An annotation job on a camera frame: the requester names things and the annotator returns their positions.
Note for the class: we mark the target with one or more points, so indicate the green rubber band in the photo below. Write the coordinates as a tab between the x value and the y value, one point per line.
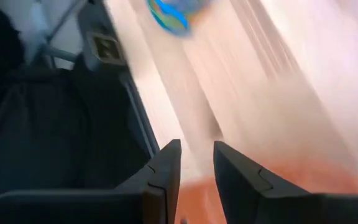
172	21

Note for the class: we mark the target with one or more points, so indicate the blue rubber band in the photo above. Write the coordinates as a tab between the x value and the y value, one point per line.
163	23

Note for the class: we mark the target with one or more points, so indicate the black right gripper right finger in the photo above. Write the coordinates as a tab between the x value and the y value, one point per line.
259	202

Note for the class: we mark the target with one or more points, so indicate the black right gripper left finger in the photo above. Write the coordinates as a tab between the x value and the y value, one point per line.
135	205

